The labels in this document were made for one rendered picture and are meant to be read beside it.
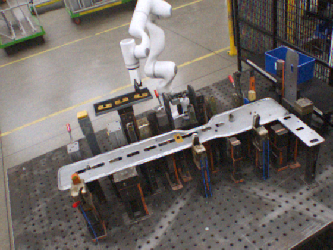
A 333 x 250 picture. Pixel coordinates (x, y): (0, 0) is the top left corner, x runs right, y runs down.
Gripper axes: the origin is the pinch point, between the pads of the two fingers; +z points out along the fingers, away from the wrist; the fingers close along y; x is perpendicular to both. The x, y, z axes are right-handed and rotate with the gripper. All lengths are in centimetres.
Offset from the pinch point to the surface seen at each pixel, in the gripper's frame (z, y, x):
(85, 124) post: 11.0, 14.3, -34.7
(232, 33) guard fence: 86, -294, 95
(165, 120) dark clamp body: 16.9, 13.3, 13.6
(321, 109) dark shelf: 18, 22, 104
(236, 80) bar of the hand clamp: 5, -2, 60
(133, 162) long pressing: 21.1, 43.6, -4.0
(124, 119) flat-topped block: 16.2, 6.9, -12.4
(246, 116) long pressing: 21, 15, 62
